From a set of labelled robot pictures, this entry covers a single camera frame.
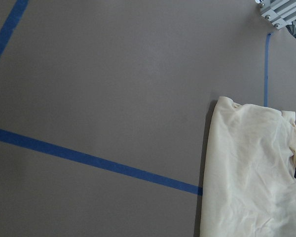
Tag yellow long sleeve shirt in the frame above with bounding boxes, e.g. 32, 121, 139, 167
200, 97, 296, 237

